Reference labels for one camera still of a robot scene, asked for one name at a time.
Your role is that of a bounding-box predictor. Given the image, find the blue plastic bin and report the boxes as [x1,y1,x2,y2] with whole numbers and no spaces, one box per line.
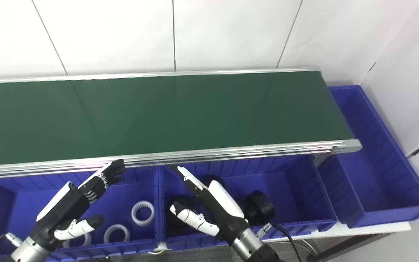
[157,154,339,252]
[0,166,163,262]
[316,84,419,229]

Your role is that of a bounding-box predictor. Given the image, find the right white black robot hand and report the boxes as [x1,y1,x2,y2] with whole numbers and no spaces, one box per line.
[168,165,251,245]

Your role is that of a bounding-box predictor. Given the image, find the black round plastic part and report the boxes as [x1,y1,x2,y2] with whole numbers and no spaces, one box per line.
[200,174,227,190]
[167,194,200,230]
[245,190,276,226]

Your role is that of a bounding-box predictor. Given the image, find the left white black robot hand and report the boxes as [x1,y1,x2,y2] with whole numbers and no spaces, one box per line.
[31,159,126,252]

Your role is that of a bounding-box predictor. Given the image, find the green conveyor belt aluminium frame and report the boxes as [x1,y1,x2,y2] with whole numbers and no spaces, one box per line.
[0,67,362,181]

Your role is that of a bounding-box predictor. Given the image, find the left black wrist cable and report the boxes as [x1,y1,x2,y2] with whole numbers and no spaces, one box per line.
[0,233,23,262]

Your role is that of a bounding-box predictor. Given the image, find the aluminium conveyor leg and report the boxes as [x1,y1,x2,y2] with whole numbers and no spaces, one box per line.
[313,152,332,168]

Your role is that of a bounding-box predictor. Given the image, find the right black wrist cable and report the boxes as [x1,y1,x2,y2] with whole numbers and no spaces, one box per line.
[255,223,303,262]

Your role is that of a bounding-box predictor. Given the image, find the white toothed ring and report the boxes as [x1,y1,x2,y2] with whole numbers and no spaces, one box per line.
[62,233,92,249]
[103,224,131,245]
[131,201,156,227]

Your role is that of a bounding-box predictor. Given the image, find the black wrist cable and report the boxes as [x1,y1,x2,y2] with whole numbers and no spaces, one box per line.
[0,233,23,262]
[255,223,303,262]

